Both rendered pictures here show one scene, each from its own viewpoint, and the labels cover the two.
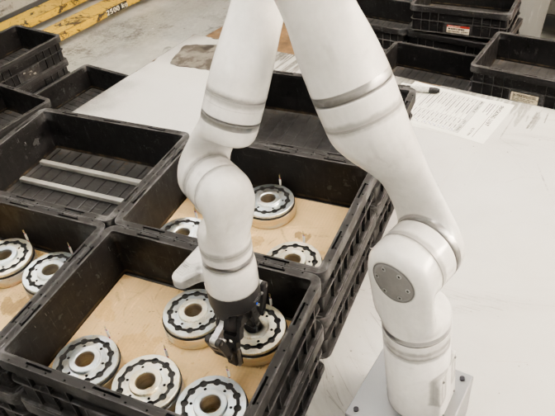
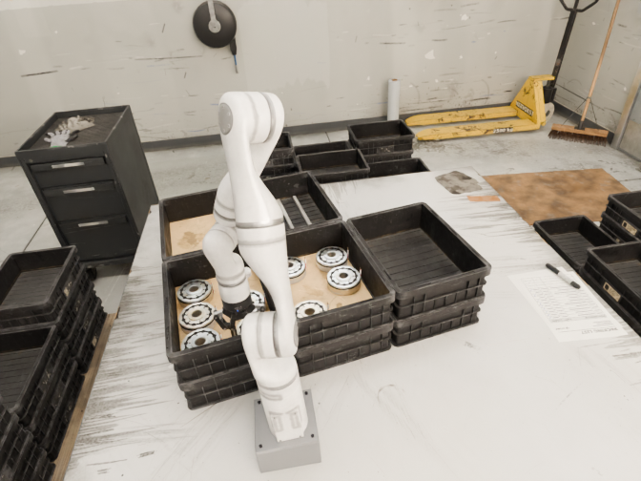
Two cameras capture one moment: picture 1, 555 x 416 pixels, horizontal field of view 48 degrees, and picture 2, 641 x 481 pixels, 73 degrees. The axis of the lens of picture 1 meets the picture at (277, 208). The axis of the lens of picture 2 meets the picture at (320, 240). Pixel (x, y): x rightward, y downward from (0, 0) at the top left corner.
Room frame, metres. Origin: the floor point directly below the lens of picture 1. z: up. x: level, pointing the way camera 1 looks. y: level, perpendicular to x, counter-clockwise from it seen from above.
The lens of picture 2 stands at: (0.20, -0.68, 1.74)
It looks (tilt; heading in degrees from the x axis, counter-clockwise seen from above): 36 degrees down; 47
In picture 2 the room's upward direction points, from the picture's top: 4 degrees counter-clockwise
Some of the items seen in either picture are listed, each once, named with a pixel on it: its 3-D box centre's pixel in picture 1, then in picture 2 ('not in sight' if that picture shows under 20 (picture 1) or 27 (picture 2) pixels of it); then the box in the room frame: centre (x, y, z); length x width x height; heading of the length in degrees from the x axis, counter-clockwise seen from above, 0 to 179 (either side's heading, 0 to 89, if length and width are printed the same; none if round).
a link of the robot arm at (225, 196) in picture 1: (223, 215); (224, 255); (0.60, 0.07, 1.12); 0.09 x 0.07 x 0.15; 29
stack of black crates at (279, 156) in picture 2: not in sight; (265, 173); (1.82, 1.54, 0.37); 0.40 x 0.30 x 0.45; 143
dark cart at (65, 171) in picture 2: not in sight; (105, 195); (0.90, 1.98, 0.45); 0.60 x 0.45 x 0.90; 53
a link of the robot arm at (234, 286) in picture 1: (218, 262); (233, 279); (0.62, 0.09, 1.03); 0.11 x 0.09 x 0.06; 56
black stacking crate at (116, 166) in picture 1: (80, 181); (288, 215); (1.07, 0.40, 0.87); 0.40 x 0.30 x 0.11; 63
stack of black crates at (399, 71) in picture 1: (424, 103); (634, 301); (2.13, -0.63, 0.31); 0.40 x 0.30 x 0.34; 53
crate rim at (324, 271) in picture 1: (249, 198); (320, 267); (0.89, 0.05, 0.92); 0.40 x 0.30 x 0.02; 63
